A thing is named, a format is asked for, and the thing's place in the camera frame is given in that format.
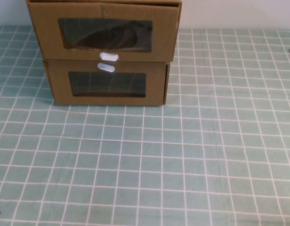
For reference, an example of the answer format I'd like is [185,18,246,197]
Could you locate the cardboard drawer with curved window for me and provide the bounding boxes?
[28,1,180,63]

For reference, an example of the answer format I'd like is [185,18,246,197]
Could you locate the cardboard shoe box with rectangular window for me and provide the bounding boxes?
[42,59,171,107]

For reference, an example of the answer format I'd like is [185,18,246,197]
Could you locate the cardboard shoe box outer shell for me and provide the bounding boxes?
[26,0,183,62]

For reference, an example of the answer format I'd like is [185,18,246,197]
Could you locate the green checkered tablecloth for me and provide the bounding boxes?
[0,24,290,226]

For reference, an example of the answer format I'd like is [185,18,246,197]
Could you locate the white plastic drawer handle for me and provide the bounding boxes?
[99,52,119,63]
[97,62,116,73]

